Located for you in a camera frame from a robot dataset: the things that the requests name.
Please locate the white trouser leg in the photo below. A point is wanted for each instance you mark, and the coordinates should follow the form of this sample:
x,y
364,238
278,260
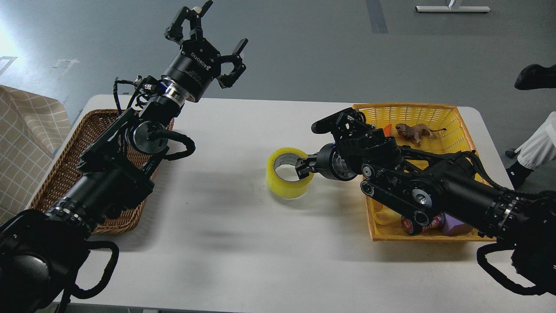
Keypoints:
x,y
539,149

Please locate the yellow plastic basket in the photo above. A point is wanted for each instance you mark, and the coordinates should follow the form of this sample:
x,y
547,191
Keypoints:
x,y
455,138

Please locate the toy croissant bread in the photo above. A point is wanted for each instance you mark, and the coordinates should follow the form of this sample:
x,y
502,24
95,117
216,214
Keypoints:
x,y
387,216

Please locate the beige checkered cloth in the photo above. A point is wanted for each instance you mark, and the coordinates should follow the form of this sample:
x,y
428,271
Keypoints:
x,y
32,129

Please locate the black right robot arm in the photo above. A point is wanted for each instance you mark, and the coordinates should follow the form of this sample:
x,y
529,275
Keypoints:
x,y
420,185

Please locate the purple foam block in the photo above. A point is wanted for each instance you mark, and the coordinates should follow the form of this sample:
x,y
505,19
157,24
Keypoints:
x,y
455,227

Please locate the black shoe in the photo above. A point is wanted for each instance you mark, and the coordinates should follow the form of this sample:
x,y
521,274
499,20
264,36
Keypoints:
x,y
535,76

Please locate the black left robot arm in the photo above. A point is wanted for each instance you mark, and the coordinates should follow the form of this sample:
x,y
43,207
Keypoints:
x,y
46,254

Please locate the yellow tape roll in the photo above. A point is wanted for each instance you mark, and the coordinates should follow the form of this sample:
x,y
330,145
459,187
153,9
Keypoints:
x,y
279,186

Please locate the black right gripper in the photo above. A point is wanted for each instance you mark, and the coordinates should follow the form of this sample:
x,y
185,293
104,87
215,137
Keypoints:
x,y
327,162

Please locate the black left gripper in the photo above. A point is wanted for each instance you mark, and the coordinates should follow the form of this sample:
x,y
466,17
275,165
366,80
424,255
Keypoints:
x,y
193,67

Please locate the brown toy lion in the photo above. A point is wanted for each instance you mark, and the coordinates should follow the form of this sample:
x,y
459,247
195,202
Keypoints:
x,y
414,133

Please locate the brown wicker basket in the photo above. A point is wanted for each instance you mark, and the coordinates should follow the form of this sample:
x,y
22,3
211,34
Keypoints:
x,y
116,175

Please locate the orange toy carrot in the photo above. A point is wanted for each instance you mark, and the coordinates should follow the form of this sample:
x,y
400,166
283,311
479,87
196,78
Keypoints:
x,y
387,130

